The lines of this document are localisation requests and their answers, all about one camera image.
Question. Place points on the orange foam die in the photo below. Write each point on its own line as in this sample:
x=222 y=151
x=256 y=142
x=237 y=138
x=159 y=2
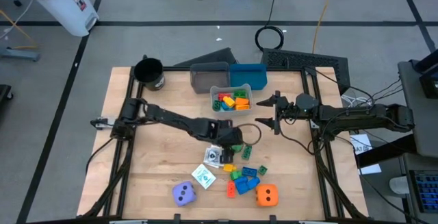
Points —
x=267 y=195

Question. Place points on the white trash can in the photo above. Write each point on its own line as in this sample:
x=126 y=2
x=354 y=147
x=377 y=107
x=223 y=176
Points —
x=65 y=8

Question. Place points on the black cup with cartoon eyes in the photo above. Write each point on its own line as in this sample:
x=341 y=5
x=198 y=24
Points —
x=149 y=71

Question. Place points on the long dark green toy brick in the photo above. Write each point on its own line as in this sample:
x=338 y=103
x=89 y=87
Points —
x=246 y=152

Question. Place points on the white green card packets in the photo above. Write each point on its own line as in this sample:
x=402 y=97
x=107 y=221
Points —
x=203 y=176

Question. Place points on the large blue toy brick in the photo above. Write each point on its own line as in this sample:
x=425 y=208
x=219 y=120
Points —
x=242 y=185

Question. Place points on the rounded blue toy brick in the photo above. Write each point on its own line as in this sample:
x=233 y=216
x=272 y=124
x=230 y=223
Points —
x=254 y=183

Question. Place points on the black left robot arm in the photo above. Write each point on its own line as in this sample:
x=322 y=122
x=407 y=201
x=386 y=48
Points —
x=171 y=118

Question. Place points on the light blue toy brick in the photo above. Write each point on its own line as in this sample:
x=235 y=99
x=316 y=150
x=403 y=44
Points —
x=225 y=108

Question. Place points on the purple foam die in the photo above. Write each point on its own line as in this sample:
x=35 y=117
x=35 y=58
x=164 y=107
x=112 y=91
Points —
x=184 y=194

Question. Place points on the backlit black keyboard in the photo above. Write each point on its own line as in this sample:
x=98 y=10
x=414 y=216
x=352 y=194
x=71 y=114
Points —
x=426 y=191

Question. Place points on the black cart with caster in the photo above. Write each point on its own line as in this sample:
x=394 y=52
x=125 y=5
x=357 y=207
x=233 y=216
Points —
x=5 y=94

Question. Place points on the red-orange toy brick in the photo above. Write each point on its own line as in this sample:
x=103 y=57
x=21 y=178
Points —
x=231 y=189

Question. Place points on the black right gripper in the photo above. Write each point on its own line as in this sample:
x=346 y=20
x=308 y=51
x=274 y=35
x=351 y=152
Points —
x=285 y=111

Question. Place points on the black triangular panel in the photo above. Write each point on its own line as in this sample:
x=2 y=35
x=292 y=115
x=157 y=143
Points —
x=212 y=59

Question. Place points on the light grey plastic bin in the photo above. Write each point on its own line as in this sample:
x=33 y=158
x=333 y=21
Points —
x=229 y=113

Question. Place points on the dark grey desk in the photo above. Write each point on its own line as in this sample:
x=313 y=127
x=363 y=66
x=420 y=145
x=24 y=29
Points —
x=407 y=162

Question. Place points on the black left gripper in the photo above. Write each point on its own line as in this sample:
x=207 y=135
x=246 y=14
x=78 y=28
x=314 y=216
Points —
x=231 y=135

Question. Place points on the black perforated panel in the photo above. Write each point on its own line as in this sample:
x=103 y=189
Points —
x=301 y=61

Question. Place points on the black aluminium table frame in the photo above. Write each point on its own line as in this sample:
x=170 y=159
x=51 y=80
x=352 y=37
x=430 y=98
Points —
x=284 y=68

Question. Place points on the white paper with code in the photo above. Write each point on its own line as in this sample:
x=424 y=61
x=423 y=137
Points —
x=361 y=142

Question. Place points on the red toy brick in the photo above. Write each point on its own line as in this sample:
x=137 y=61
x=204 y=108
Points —
x=224 y=96

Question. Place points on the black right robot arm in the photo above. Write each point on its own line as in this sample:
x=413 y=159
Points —
x=359 y=116

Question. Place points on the black table clamp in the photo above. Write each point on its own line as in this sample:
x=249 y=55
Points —
x=177 y=218
x=272 y=218

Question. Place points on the dark grey plastic bin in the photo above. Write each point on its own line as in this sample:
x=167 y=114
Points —
x=208 y=80

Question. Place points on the grey metal stand base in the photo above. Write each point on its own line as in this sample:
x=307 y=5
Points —
x=18 y=54

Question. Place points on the plain white paper sheet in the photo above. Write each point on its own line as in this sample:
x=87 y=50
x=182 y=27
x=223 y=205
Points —
x=371 y=169

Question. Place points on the grey side table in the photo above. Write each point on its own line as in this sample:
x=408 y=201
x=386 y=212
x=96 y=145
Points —
x=422 y=121

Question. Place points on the orange toy brick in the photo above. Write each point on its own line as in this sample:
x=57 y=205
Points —
x=242 y=107
x=242 y=101

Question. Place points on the blue plastic bin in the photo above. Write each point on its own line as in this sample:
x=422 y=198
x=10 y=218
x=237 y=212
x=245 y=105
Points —
x=248 y=76

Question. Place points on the yellow toy brick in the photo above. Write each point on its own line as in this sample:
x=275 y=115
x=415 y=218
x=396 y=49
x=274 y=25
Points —
x=229 y=167
x=228 y=101

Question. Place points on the black device on table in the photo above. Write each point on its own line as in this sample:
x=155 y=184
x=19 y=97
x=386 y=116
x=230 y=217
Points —
x=429 y=80

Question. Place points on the small dark green toy brick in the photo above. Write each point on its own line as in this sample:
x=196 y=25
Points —
x=216 y=105
x=263 y=170

